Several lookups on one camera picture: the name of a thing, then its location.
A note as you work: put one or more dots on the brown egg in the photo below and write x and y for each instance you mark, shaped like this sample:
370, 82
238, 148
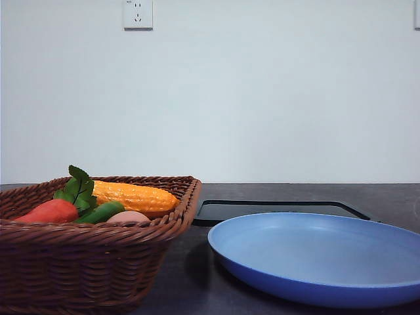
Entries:
128, 216

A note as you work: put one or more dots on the blue round plate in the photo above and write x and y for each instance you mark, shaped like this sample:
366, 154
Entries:
319, 259

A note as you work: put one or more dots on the brown wicker basket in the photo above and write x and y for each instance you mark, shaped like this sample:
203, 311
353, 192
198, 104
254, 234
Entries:
87, 268

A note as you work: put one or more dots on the black rectangular tray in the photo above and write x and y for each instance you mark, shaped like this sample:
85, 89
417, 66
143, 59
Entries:
212, 210

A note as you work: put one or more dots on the yellow toy corn cob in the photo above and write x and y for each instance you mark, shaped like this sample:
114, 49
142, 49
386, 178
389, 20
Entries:
135, 197

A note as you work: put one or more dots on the green toy pepper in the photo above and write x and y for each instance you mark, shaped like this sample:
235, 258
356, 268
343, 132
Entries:
102, 213

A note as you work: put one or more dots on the green carrot leaves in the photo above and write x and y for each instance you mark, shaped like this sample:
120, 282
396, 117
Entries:
78, 191

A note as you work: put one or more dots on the red toy carrot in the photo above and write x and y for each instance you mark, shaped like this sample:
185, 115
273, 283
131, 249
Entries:
53, 211

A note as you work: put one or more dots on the white wall power socket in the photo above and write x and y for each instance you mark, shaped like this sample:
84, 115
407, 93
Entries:
138, 16

